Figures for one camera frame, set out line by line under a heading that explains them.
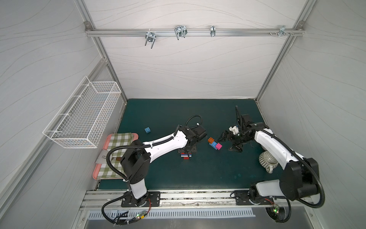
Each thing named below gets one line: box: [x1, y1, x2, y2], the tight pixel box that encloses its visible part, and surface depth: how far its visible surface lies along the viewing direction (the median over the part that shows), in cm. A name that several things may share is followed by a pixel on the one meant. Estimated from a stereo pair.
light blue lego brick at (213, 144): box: [208, 141, 218, 151], surface depth 95 cm
